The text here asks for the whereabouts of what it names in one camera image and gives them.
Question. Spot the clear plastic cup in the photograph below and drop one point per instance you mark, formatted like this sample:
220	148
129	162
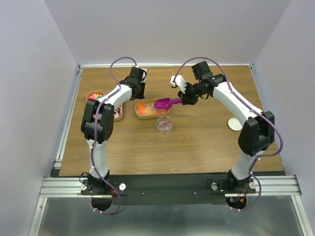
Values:
164	124

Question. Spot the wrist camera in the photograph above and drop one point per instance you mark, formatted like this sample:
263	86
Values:
144	75
178	81

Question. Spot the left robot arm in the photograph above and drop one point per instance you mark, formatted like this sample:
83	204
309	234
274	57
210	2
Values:
98	123

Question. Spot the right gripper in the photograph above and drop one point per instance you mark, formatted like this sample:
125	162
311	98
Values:
186	100

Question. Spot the orange tray of star candies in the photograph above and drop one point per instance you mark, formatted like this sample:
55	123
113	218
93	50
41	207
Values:
145	109

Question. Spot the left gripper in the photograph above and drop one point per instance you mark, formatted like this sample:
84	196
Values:
141	95

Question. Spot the pink tray of lollipops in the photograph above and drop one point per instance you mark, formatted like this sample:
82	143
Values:
118	113

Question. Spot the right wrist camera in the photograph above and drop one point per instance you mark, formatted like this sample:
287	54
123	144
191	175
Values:
178	81

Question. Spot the white round lid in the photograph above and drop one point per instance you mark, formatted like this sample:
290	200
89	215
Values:
234	124

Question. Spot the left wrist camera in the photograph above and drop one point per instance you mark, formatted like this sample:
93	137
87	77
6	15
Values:
144	75

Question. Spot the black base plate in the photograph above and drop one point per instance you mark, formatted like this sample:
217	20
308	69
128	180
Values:
169	189

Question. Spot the pink tray of wrapped candies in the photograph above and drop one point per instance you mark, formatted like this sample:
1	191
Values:
94	95

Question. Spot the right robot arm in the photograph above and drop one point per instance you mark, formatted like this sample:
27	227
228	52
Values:
257	132

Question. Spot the magenta plastic scoop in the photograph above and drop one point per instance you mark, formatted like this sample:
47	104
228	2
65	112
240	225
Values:
166	103

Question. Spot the aluminium frame rail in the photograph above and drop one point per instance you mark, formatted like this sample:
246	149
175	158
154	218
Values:
172	205

